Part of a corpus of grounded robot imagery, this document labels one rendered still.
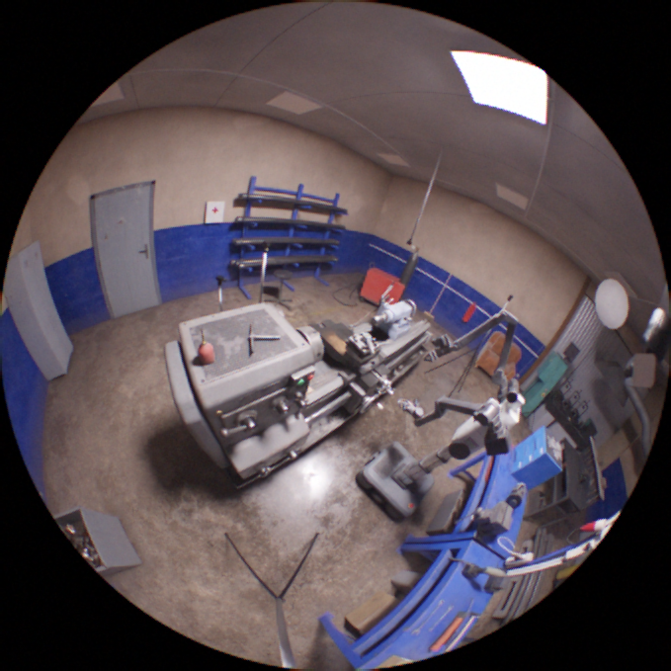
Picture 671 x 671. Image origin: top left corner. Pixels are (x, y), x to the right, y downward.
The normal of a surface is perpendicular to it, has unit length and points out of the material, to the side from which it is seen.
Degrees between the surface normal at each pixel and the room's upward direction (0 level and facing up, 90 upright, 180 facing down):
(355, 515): 0
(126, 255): 90
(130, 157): 90
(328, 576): 0
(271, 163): 90
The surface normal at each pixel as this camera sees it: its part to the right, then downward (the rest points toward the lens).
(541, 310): -0.71, 0.26
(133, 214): 0.66, 0.59
